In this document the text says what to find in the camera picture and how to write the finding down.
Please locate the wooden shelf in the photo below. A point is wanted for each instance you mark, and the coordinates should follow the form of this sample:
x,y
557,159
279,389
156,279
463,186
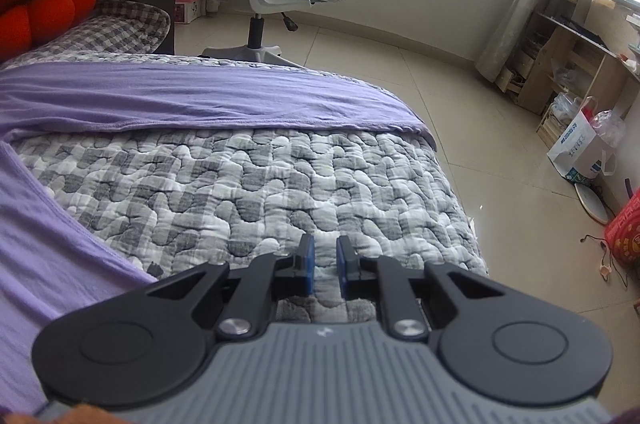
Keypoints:
x,y
585,68

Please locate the white paper bag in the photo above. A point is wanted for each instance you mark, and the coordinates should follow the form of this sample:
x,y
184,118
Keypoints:
x,y
575,143

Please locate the clear plastic bag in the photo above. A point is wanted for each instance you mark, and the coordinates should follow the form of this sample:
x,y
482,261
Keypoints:
x,y
607,128

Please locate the white oval board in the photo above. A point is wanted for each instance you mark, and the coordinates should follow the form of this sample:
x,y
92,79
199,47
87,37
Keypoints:
x,y
590,204

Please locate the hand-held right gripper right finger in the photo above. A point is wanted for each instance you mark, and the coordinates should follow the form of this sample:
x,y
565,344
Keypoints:
x,y
344,264

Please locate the lilac pants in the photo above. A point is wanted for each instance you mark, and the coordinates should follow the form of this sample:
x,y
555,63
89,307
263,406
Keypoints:
x,y
200,98

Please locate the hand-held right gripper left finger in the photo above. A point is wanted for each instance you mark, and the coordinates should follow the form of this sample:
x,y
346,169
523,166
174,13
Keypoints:
x,y
307,264

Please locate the small printed carton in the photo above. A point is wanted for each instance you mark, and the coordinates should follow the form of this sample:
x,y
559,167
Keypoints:
x,y
189,6

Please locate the grey checked quilt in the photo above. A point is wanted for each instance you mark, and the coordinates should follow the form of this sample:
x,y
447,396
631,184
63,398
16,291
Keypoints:
x,y
250,189

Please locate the red bag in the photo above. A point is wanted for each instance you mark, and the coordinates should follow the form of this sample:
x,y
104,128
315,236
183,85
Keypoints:
x,y
625,234

